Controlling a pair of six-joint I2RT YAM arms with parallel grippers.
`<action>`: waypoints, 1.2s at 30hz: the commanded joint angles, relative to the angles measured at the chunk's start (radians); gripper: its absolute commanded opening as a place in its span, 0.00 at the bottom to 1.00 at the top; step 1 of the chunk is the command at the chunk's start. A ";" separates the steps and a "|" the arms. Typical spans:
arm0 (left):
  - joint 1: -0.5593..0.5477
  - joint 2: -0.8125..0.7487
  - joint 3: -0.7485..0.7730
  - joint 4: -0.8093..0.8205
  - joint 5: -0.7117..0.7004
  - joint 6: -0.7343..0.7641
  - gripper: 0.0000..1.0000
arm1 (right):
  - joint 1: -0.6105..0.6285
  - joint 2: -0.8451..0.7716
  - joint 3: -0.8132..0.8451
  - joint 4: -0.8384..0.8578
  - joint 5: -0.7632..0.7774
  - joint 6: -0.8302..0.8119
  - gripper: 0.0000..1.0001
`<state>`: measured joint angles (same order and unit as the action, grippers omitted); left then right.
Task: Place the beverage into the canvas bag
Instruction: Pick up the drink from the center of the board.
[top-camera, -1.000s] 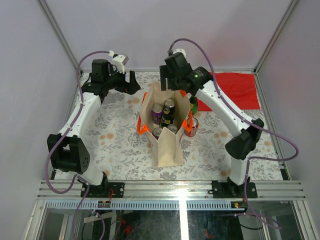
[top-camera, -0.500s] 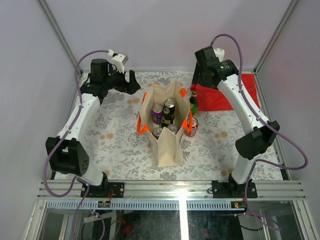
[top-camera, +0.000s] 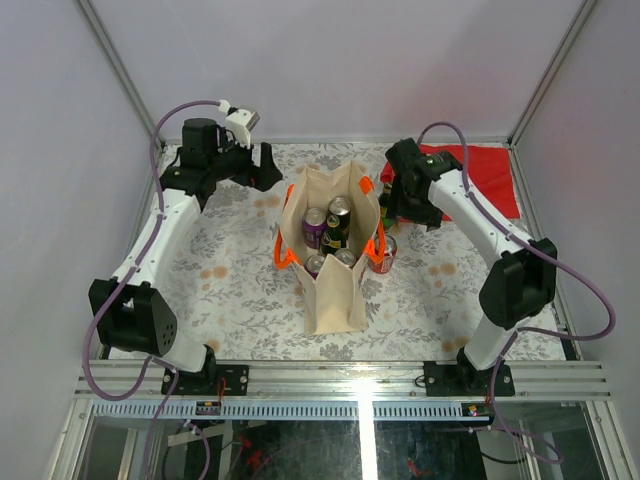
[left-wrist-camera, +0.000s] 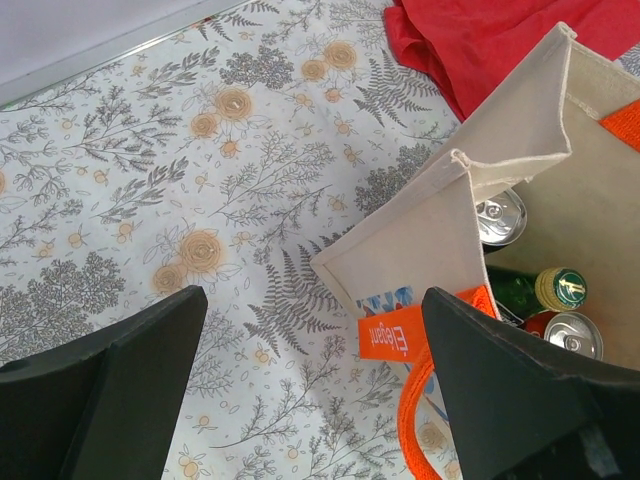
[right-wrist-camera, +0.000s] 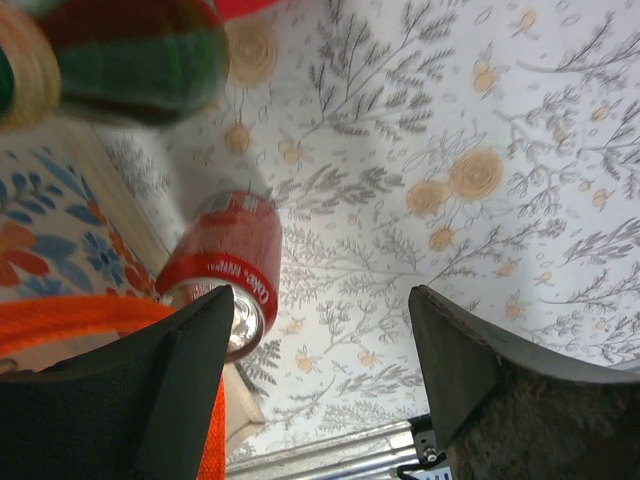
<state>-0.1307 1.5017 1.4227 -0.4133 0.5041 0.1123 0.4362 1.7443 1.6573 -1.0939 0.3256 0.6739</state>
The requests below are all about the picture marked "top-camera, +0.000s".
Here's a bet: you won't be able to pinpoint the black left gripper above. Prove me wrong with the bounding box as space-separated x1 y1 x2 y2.
207 128 282 191

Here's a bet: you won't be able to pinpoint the green glass bottle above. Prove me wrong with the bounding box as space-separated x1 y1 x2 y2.
378 182 396 232
320 214 347 255

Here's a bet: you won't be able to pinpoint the red cola can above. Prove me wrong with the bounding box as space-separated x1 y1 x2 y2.
334 248 358 268
369 234 398 274

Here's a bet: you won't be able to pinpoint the black energy drink can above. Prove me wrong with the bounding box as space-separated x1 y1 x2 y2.
328 196 351 239

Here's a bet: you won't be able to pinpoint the purple soda can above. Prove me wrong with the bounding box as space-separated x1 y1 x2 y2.
304 253 326 279
301 208 327 250

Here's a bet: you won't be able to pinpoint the beige canvas bag orange handles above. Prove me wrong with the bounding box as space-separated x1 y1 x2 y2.
273 162 386 335

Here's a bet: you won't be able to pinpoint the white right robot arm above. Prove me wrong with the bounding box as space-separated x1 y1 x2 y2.
386 138 557 395

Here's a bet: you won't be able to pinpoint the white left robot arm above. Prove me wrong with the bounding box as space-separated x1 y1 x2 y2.
89 108 282 395

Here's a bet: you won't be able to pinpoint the red cloth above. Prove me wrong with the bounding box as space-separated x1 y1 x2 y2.
380 144 520 220

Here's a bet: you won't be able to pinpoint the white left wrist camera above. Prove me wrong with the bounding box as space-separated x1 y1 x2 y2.
218 100 260 149

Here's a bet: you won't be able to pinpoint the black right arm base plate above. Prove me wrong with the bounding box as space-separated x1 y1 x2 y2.
423 361 515 397

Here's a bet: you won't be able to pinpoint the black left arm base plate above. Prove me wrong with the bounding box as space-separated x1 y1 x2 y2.
172 364 250 397

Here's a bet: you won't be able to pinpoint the aluminium front rail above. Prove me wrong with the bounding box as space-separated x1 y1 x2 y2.
89 359 612 402

